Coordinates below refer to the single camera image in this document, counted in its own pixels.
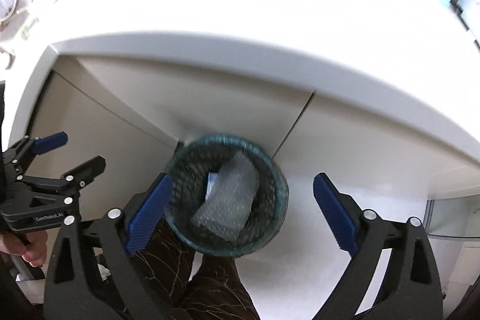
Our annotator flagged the clear bubble wrap sheet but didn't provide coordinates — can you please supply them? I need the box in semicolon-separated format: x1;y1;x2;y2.
191;151;260;243

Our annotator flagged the green white carton box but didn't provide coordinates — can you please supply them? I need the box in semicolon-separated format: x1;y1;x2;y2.
205;172;218;200

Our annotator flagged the black mesh trash bin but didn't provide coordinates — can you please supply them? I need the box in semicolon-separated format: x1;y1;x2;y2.
165;134;289;257

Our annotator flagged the person's left hand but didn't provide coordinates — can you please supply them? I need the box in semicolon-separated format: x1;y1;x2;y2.
1;231;48;267

